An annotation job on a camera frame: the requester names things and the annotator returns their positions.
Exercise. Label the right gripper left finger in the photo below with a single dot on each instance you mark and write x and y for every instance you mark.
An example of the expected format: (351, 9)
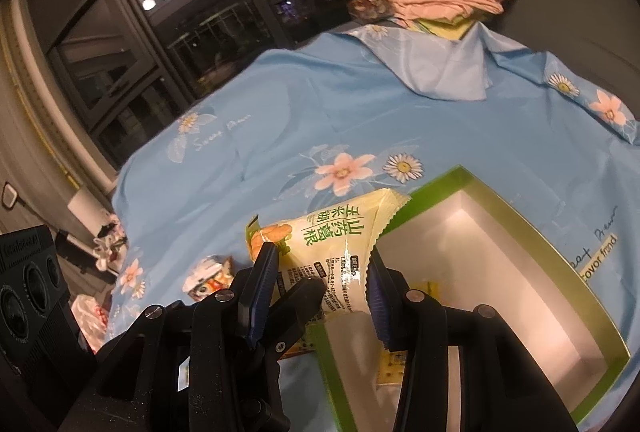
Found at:
(233, 384)

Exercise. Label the pale green corn snack bag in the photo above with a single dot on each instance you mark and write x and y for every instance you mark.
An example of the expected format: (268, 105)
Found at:
(333, 244)

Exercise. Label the white red plastic bag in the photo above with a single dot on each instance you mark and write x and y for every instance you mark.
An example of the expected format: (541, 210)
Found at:
(92, 320)

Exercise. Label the orange panda snack bag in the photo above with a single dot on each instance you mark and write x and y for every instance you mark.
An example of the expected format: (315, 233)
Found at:
(211, 274)

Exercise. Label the green cardboard box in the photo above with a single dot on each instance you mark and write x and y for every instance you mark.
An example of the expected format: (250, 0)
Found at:
(464, 245)

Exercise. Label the blue floral tablecloth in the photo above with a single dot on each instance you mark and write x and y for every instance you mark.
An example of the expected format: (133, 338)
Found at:
(385, 108)

